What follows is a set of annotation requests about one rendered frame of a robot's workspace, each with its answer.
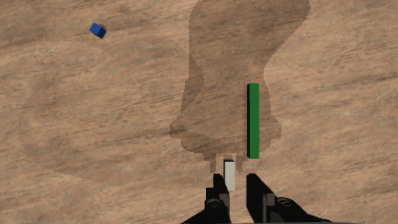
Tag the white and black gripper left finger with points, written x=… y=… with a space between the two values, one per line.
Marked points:
x=214 y=211

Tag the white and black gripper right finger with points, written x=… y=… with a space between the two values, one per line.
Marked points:
x=264 y=208

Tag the green rod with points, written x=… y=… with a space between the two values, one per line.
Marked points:
x=253 y=120

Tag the grey rod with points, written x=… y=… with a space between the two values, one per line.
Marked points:
x=229 y=173

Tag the small blue cube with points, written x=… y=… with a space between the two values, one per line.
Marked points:
x=97 y=30

